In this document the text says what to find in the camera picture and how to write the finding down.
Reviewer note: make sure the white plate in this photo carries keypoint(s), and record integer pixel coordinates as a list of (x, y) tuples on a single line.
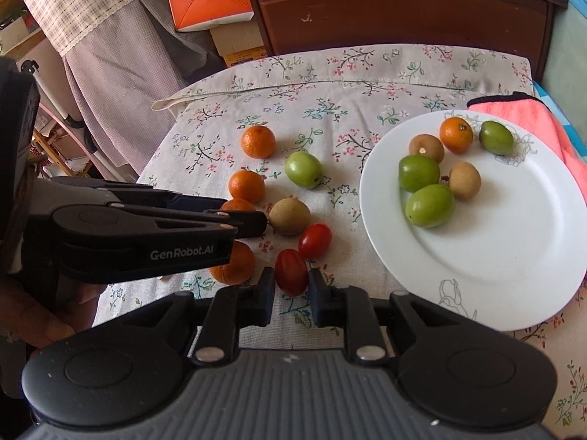
[(504, 247)]

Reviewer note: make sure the person's left hand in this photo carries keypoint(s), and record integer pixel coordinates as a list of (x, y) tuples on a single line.
[(41, 316)]

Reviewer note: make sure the red cherry tomato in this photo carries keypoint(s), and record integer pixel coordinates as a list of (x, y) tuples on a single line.
[(315, 240), (291, 271)]

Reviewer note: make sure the wooden shelf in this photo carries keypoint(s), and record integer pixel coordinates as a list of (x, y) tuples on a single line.
[(50, 151)]

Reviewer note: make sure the pink towel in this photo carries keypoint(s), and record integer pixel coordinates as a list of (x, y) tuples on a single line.
[(527, 114)]

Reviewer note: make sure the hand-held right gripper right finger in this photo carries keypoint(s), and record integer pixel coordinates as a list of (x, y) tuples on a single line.
[(317, 294)]

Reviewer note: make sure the green jujube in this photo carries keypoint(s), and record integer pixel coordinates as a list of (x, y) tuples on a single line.
[(418, 173), (429, 206), (302, 169), (495, 137)]

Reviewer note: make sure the floral cloth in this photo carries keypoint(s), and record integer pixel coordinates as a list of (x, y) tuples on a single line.
[(330, 96)]

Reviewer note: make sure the checked fabric cover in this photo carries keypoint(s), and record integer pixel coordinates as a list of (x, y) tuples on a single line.
[(119, 55)]

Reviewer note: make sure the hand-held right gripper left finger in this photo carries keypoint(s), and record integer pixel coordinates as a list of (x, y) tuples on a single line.
[(266, 294)]

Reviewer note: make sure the brown longan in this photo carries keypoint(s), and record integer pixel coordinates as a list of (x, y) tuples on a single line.
[(464, 181), (289, 216), (426, 148)]

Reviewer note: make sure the orange mandarin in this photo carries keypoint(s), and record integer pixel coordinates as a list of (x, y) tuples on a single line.
[(236, 205), (258, 141), (246, 186), (456, 134), (238, 264)]

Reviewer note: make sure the brown wooden nightstand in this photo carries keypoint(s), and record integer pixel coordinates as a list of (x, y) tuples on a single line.
[(403, 13)]

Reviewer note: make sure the cardboard box with yellow label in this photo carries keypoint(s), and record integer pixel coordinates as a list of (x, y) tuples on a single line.
[(238, 43)]

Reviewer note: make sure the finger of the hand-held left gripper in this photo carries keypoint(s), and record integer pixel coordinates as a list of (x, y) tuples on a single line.
[(197, 204), (250, 225)]

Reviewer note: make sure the green sheet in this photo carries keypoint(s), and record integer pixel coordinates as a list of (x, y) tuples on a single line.
[(568, 50)]

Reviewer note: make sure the white pole with black clamp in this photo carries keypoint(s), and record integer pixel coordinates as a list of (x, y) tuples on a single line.
[(59, 110)]

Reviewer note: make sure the pink pole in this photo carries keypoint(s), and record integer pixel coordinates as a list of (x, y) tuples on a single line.
[(59, 121)]

